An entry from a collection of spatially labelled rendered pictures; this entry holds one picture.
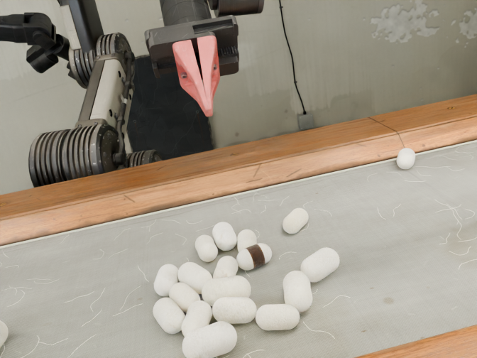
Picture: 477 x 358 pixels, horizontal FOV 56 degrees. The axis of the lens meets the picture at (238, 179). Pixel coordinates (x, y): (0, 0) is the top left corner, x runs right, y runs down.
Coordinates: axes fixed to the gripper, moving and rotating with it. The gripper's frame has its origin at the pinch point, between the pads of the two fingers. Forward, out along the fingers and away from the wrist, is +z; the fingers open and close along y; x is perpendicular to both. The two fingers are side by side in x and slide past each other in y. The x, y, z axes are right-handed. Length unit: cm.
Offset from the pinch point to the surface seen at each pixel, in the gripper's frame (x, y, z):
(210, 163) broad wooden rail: 12.0, -0.6, 0.0
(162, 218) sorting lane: 8.9, -7.4, 7.6
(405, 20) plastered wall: 135, 121, -133
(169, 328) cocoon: -5.1, -6.5, 22.4
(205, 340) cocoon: -7.7, -4.0, 24.1
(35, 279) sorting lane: 4.1, -19.8, 13.3
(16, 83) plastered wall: 137, -84, -139
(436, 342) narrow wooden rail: -11.6, 8.9, 27.6
